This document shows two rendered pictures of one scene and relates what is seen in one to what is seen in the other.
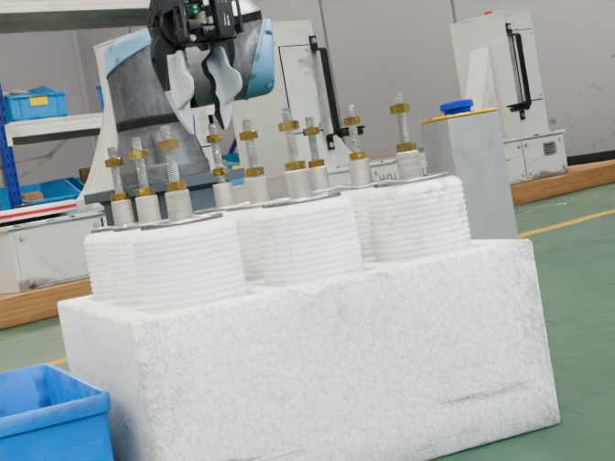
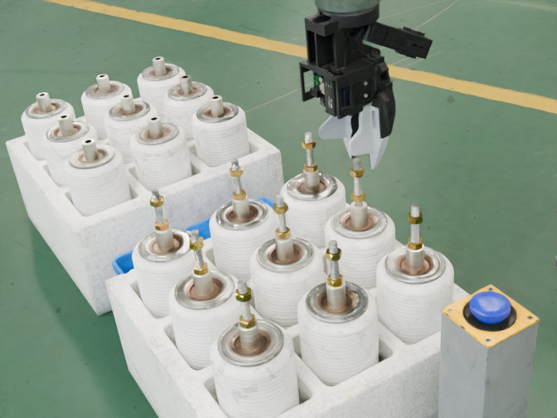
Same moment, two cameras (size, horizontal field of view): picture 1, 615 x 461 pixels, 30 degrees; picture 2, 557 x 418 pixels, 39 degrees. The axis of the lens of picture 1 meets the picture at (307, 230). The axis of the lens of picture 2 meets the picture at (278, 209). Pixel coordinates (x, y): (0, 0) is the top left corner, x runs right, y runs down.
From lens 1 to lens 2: 147 cm
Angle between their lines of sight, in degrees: 83
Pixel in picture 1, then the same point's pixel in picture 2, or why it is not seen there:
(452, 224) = (225, 396)
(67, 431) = not seen: hidden behind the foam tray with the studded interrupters
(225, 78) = (365, 134)
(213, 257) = (141, 281)
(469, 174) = (449, 368)
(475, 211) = (448, 397)
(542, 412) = not seen: outside the picture
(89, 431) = not seen: hidden behind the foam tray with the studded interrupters
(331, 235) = (176, 328)
